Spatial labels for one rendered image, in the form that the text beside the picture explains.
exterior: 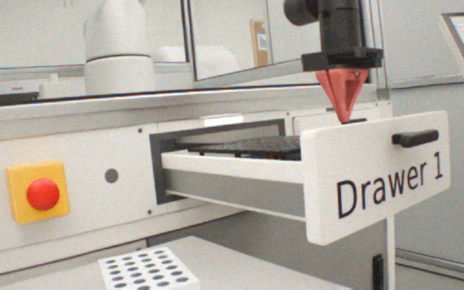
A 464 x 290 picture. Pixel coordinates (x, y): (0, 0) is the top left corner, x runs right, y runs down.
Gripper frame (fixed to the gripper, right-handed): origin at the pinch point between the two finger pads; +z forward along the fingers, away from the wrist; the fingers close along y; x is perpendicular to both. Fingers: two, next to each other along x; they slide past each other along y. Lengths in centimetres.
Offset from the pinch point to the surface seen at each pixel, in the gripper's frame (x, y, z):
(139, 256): 29.4, 7.0, 14.2
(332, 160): 17.0, -11.3, 3.0
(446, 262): -162, 54, 90
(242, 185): 17.7, 1.8, 7.0
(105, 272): 34.6, 4.5, 13.9
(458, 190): -163, 49, 50
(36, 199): 38.9, 14.8, 6.9
